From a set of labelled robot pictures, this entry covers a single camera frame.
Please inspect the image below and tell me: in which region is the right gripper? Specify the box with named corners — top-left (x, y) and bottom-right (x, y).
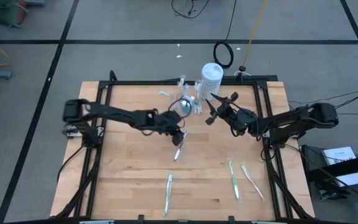
top-left (205, 91), bottom-right (259, 137)

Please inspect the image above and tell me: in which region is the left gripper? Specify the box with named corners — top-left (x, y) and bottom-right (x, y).
top-left (147, 109), bottom-right (185, 147)

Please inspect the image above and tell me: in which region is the purple toothbrush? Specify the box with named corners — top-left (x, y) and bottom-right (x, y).
top-left (173, 128), bottom-right (190, 162)

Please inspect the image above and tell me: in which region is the teal toothbrush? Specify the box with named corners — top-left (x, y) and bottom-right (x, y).
top-left (158, 90), bottom-right (180, 98)

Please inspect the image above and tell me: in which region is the clear plastic cup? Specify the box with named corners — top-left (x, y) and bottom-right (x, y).
top-left (174, 79), bottom-right (204, 116)

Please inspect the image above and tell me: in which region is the white wipes canister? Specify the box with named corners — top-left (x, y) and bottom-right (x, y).
top-left (200, 62), bottom-right (224, 102)

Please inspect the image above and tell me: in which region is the pink toothbrush lower right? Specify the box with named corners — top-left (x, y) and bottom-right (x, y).
top-left (240, 164), bottom-right (266, 202)

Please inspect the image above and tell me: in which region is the white booklet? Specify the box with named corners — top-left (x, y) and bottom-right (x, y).
top-left (321, 146), bottom-right (358, 187)

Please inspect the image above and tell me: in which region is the black equipment cart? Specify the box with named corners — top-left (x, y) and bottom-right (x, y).
top-left (300, 144), bottom-right (358, 206)

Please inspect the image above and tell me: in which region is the green fabric bag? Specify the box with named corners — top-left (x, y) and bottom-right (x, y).
top-left (0, 0), bottom-right (30, 29)

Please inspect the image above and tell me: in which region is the black hanging cable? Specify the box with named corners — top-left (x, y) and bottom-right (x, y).
top-left (213, 0), bottom-right (238, 70)

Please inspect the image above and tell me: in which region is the black aluminium table frame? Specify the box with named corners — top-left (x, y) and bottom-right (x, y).
top-left (53, 70), bottom-right (315, 224)

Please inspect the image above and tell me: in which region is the yellow hanging cable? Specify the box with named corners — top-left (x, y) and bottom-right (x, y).
top-left (242, 0), bottom-right (269, 68)

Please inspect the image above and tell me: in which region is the black floor cable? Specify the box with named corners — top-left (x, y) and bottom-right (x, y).
top-left (170, 0), bottom-right (211, 19)

